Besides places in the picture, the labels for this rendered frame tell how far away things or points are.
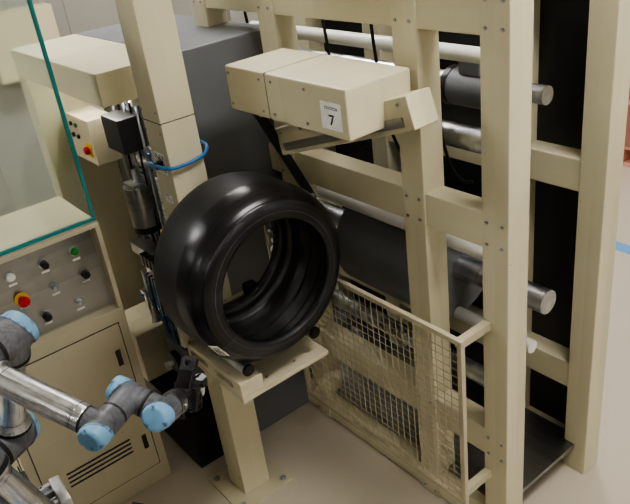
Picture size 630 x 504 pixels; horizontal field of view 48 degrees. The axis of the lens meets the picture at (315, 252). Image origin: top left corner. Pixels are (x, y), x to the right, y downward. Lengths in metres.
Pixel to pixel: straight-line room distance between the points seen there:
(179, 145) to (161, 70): 0.25
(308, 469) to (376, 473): 0.30
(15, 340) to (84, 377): 0.90
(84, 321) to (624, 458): 2.27
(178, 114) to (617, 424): 2.31
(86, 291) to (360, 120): 1.36
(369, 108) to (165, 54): 0.69
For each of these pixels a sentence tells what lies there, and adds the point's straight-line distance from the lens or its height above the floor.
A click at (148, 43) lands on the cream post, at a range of 2.31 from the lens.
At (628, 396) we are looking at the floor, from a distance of 3.67.
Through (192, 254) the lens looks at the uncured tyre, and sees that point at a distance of 2.11.
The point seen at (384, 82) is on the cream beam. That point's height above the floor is 1.77.
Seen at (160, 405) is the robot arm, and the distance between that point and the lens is 1.92.
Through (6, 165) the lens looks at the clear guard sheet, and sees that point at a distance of 2.62.
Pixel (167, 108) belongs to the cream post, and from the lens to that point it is 2.36.
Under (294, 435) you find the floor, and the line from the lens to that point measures 3.45.
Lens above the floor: 2.30
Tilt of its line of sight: 28 degrees down
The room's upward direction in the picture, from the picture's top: 8 degrees counter-clockwise
